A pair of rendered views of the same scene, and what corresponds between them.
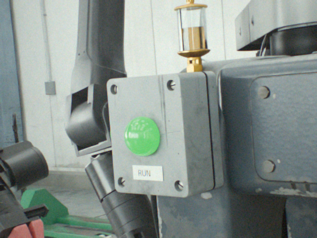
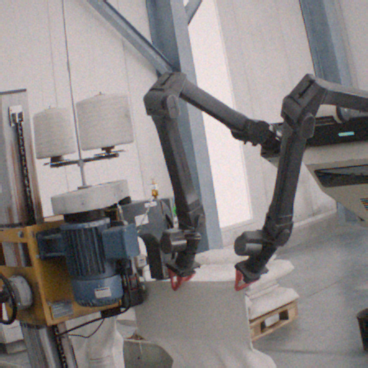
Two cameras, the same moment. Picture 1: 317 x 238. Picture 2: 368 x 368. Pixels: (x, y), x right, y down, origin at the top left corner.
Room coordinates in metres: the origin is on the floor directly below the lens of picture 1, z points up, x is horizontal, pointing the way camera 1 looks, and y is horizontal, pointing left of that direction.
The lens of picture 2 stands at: (3.26, 0.15, 1.51)
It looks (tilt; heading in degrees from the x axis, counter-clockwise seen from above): 3 degrees down; 182
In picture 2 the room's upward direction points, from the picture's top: 9 degrees counter-clockwise
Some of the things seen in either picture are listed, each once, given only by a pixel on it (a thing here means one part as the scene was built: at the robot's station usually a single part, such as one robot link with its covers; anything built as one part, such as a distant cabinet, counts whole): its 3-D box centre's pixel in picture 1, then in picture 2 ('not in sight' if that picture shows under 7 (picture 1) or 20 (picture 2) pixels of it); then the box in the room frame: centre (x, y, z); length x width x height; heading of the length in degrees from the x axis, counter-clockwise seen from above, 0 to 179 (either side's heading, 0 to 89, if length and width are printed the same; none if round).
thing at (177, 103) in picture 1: (164, 132); (167, 210); (0.48, 0.00, 1.29); 0.08 x 0.05 x 0.09; 49
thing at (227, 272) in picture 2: not in sight; (200, 278); (-2.27, -0.01, 0.56); 0.66 x 0.42 x 0.15; 139
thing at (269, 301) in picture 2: not in sight; (256, 304); (-2.74, 0.37, 0.20); 0.67 x 0.43 x 0.15; 139
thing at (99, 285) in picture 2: not in sight; (91, 263); (0.98, -0.22, 1.21); 0.15 x 0.15 x 0.25
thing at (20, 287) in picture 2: not in sight; (16, 292); (0.95, -0.49, 1.14); 0.11 x 0.06 x 0.11; 49
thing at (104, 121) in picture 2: not in sight; (104, 121); (0.86, -0.13, 1.61); 0.17 x 0.17 x 0.17
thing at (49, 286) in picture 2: not in sight; (52, 268); (0.80, -0.38, 1.18); 0.34 x 0.25 x 0.31; 139
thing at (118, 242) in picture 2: not in sight; (121, 246); (1.00, -0.12, 1.25); 0.10 x 0.08 x 0.12; 164
